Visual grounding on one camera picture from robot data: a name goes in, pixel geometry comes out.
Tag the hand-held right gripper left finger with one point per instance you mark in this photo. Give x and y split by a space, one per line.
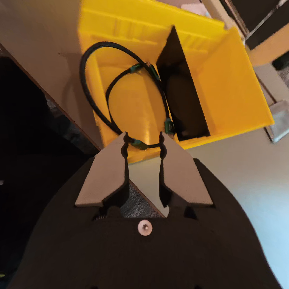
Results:
106 176

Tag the black bin divider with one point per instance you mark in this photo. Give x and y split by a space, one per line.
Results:
182 101

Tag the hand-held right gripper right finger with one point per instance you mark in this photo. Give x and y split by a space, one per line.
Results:
184 178

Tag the yellow plastic bin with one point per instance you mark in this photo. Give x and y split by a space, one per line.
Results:
225 90

